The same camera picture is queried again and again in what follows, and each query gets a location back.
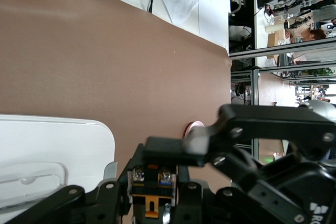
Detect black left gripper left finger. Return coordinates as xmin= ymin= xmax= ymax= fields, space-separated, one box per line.
xmin=0 ymin=144 xmax=144 ymax=224

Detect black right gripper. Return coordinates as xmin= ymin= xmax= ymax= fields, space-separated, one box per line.
xmin=143 ymin=104 xmax=336 ymax=224

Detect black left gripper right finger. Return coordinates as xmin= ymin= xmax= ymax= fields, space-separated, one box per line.
xmin=167 ymin=166 xmax=263 ymax=224

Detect white lidded box grey latches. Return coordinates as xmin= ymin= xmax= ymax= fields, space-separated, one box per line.
xmin=0 ymin=114 xmax=118 ymax=216

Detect pink round plate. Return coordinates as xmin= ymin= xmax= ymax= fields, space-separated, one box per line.
xmin=183 ymin=121 xmax=211 ymax=154

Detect person with red hair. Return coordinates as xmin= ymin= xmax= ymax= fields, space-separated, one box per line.
xmin=287 ymin=28 xmax=328 ymax=44

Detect brown table mat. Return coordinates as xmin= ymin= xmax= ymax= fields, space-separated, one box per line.
xmin=0 ymin=0 xmax=233 ymax=224

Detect aluminium frame profile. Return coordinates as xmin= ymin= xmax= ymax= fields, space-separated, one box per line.
xmin=228 ymin=37 xmax=336 ymax=156

